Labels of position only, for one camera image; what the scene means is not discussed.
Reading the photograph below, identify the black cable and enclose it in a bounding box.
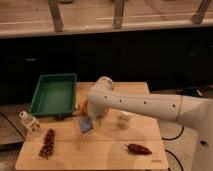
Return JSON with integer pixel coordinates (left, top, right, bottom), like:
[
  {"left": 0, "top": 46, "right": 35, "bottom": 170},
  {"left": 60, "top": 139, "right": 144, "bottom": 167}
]
[{"left": 161, "top": 125, "right": 185, "bottom": 171}]

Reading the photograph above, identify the green plastic tray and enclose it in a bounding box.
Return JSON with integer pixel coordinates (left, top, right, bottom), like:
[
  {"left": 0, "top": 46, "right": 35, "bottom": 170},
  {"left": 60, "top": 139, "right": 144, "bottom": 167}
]
[{"left": 29, "top": 73, "right": 77, "bottom": 118}]

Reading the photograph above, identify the blue sponge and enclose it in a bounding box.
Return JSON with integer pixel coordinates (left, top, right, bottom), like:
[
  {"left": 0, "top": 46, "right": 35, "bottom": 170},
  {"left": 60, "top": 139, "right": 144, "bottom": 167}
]
[{"left": 79, "top": 116, "right": 92, "bottom": 133}]

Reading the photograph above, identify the blue device on floor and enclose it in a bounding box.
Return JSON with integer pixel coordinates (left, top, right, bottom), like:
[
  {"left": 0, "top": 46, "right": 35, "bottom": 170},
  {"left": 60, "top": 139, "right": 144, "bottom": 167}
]
[{"left": 180, "top": 87, "right": 202, "bottom": 97}]

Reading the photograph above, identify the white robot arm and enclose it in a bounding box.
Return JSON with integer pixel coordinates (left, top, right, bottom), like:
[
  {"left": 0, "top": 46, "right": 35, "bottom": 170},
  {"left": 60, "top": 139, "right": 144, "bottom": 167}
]
[{"left": 86, "top": 76, "right": 213, "bottom": 171}]

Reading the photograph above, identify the wooden board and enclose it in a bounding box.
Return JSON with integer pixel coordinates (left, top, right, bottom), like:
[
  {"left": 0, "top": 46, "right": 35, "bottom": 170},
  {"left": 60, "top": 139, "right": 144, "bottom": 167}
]
[{"left": 14, "top": 81, "right": 170, "bottom": 171}]

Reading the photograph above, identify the orange bowl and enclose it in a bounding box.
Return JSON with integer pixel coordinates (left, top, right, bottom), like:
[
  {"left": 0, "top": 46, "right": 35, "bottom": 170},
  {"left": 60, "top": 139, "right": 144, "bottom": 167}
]
[{"left": 81, "top": 100, "right": 109, "bottom": 116}]

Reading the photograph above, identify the red dried chili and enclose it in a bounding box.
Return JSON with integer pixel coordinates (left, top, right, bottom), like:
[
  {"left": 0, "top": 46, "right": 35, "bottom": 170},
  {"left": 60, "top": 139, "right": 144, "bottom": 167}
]
[{"left": 127, "top": 144, "right": 152, "bottom": 155}]

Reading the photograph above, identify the white paper cup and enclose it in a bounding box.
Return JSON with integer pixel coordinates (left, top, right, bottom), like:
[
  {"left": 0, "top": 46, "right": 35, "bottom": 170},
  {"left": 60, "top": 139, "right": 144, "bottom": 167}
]
[{"left": 119, "top": 112, "right": 131, "bottom": 126}]

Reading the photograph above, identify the brown grape bunch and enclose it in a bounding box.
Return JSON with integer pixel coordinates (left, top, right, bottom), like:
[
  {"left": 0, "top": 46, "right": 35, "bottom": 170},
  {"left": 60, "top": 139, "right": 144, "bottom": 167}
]
[{"left": 39, "top": 129, "right": 55, "bottom": 159}]

